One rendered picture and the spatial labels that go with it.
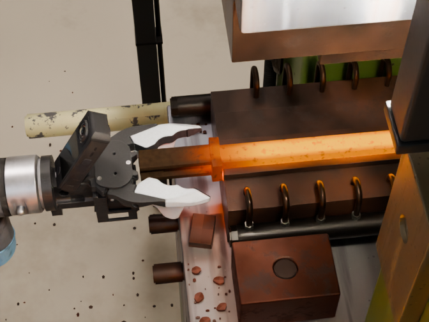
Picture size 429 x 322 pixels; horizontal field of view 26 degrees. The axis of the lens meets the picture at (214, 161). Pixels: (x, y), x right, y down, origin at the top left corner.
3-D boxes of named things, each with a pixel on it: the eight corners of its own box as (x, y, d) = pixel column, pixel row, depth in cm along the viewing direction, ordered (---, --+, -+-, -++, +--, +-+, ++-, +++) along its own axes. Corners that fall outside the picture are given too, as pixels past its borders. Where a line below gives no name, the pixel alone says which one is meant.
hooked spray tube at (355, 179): (350, 227, 117) (357, 199, 112) (345, 199, 120) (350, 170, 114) (359, 226, 117) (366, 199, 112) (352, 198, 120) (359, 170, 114)
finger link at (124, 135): (152, 122, 122) (93, 151, 120) (152, 115, 121) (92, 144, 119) (170, 147, 120) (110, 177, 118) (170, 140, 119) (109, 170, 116)
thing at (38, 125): (28, 147, 169) (23, 129, 165) (28, 123, 172) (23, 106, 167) (268, 125, 172) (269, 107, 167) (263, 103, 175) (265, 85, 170)
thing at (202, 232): (193, 217, 123) (193, 212, 122) (216, 220, 123) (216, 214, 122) (188, 246, 120) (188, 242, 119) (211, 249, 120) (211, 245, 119)
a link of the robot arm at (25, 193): (4, 145, 117) (4, 199, 112) (41, 142, 117) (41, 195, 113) (15, 177, 123) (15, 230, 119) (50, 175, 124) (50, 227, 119)
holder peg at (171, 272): (154, 288, 123) (153, 278, 121) (152, 270, 125) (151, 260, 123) (184, 285, 124) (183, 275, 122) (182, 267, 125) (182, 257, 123)
